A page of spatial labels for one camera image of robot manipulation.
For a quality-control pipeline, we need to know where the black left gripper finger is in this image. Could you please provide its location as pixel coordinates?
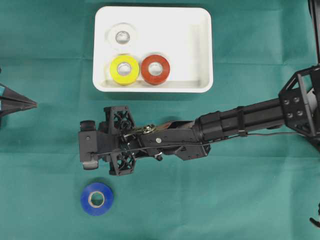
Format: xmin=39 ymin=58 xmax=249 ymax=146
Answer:
xmin=0 ymin=103 xmax=37 ymax=117
xmin=0 ymin=84 xmax=37 ymax=105

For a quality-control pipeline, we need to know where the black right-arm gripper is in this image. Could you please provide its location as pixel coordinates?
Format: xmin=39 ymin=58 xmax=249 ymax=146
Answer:
xmin=98 ymin=106 xmax=145 ymax=176

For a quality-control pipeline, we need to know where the yellow tape roll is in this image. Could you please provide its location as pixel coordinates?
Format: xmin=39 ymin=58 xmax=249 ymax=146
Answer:
xmin=109 ymin=54 xmax=140 ymax=86

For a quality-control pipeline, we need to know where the red tape roll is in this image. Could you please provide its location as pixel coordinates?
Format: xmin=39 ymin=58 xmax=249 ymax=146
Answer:
xmin=141 ymin=54 xmax=170 ymax=85

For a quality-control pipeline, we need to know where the white tape roll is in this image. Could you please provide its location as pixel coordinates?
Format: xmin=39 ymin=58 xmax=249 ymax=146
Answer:
xmin=106 ymin=22 xmax=138 ymax=51

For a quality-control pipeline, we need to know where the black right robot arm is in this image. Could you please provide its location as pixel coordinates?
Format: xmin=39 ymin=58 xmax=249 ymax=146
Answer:
xmin=97 ymin=66 xmax=320 ymax=176

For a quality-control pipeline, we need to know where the blue tape roll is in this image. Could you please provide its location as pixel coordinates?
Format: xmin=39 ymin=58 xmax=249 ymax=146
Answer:
xmin=80 ymin=182 xmax=114 ymax=216

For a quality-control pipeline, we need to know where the white plastic case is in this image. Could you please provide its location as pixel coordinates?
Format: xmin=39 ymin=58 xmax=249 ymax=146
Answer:
xmin=92 ymin=6 xmax=214 ymax=93

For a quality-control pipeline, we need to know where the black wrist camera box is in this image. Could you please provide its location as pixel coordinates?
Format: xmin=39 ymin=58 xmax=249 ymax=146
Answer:
xmin=78 ymin=120 xmax=99 ymax=170

